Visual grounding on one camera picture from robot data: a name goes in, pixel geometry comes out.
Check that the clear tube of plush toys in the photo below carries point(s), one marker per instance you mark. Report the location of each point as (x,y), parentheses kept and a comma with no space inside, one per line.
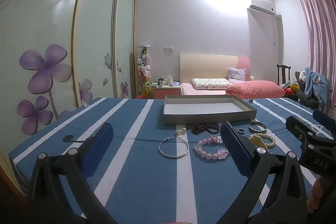
(143,66)

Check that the white air conditioner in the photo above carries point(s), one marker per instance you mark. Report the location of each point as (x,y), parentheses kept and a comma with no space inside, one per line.
(262,5)

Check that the blue garment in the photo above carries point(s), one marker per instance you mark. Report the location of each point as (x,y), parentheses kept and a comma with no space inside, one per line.
(316,85)

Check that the grey white plush toy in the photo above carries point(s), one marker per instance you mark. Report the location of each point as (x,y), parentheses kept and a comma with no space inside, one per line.
(301,76)

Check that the white pipe duct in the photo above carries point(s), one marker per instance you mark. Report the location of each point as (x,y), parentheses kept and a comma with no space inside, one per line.
(277,27)

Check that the blue white striped sheet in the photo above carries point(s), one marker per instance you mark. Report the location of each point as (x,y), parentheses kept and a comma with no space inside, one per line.
(136,174)

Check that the white patterned pillow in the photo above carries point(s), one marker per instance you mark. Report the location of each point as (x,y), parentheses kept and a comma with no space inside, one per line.
(210,83)

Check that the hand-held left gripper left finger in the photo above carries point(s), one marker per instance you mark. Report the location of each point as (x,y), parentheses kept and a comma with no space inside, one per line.
(103,140)

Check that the dark wooden chair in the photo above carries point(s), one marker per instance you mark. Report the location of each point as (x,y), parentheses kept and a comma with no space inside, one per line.
(283,74)

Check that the pink nightstand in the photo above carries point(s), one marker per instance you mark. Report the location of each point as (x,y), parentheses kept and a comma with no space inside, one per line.
(165,92)

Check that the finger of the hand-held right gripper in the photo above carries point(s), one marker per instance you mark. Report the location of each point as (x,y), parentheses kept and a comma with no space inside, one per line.
(296,125)
(321,117)

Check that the colourful toy balls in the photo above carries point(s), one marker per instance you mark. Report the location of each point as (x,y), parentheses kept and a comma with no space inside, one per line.
(292,89)

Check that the grey shallow tray box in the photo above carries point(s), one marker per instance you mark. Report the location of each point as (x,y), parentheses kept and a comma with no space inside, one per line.
(210,108)

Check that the pink bed with headboard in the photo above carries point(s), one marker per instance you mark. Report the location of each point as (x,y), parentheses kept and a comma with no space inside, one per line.
(204,66)

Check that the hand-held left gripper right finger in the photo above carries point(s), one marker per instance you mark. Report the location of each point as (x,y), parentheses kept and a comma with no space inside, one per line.
(233,145)

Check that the person's right hand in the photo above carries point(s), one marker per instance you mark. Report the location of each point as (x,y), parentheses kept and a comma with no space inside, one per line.
(316,195)

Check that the wall switch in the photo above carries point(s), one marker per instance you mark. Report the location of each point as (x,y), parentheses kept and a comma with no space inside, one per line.
(169,49)

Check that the large coral pillow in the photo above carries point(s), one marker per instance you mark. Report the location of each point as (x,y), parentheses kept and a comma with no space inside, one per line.
(257,88)

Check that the floral sliding door wardrobe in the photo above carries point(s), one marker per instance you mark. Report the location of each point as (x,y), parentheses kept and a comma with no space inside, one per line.
(52,29)

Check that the thin silver bangle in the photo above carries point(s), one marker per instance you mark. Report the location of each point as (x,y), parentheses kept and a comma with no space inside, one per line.
(166,140)

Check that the small lilac pillow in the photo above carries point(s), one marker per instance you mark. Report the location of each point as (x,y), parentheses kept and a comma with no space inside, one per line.
(236,74)

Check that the wide silver bangle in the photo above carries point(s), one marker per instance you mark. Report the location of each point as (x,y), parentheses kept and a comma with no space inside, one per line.
(252,129)

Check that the white mug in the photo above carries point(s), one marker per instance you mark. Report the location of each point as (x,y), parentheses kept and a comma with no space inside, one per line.
(162,82)

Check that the cream bangle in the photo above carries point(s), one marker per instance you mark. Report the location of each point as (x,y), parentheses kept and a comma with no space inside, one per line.
(258,141)

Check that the pink curtain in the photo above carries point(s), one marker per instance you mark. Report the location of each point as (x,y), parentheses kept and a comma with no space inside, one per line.
(320,29)

